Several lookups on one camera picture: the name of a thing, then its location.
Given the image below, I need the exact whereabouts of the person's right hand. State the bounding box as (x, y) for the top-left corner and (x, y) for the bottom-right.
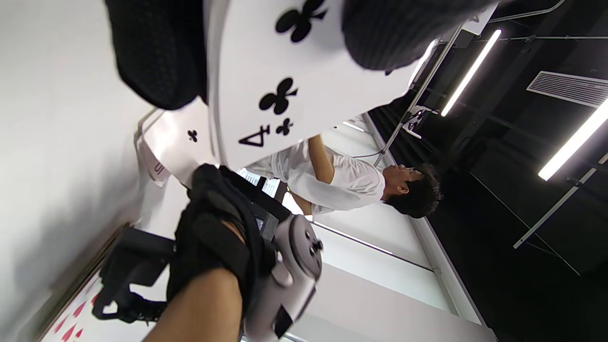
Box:
(166, 164), (290, 314)

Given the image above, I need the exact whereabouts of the person's left hand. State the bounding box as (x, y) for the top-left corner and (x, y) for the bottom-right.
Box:
(104, 0), (497, 110)

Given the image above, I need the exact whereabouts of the pile of hearts cards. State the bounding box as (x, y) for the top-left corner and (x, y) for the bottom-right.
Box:
(38, 223), (110, 342)

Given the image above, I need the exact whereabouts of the person's right forearm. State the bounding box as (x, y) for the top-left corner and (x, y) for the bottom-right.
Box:
(142, 268), (244, 342)

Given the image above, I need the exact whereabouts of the grey white handheld controller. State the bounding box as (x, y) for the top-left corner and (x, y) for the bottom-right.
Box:
(245, 214), (324, 342)

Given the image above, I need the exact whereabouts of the white device on pole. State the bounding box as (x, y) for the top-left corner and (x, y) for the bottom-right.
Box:
(401, 105), (438, 140)

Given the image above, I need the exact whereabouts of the silver metal pole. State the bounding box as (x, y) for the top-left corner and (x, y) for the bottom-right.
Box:
(374, 26), (464, 167)

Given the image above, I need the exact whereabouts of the long ceiling light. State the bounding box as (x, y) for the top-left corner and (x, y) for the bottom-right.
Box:
(538, 97), (608, 182)
(441, 29), (503, 117)

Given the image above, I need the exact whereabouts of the white ceiling vent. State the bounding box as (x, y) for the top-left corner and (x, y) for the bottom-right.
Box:
(526, 71), (608, 109)

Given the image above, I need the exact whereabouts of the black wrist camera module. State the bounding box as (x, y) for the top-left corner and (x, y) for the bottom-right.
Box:
(92, 227), (177, 324)

